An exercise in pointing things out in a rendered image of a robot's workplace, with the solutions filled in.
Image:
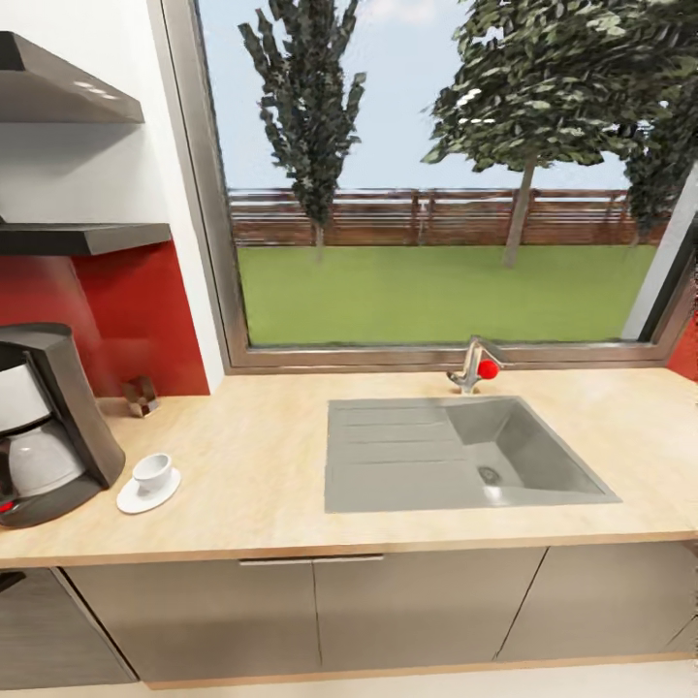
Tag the cabinet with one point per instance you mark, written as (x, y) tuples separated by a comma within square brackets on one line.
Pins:
[(293, 615)]

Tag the water glass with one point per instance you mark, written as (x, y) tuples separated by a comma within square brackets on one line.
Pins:
[(140, 396)]

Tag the coffee cup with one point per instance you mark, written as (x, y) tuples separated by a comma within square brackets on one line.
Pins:
[(154, 472)]

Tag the drop in sink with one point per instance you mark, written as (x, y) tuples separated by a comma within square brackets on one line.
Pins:
[(425, 453)]

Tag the fixed window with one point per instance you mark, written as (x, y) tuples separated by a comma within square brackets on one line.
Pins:
[(371, 182)]

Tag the saucer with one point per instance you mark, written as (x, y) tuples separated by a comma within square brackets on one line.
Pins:
[(133, 498)]

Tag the dishwasher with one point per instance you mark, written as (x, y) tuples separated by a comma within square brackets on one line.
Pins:
[(45, 639)]

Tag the coffee maker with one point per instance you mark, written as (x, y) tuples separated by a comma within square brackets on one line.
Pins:
[(56, 448)]

